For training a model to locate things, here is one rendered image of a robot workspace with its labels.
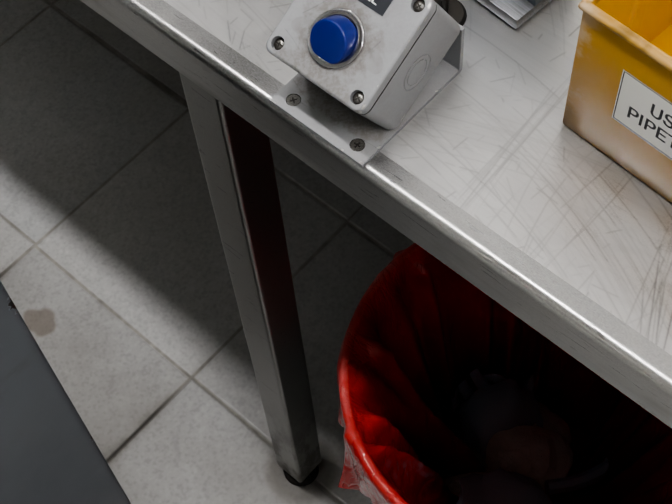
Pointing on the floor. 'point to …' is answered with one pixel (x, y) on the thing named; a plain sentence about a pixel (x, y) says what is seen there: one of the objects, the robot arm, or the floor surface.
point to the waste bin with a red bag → (374, 486)
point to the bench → (429, 196)
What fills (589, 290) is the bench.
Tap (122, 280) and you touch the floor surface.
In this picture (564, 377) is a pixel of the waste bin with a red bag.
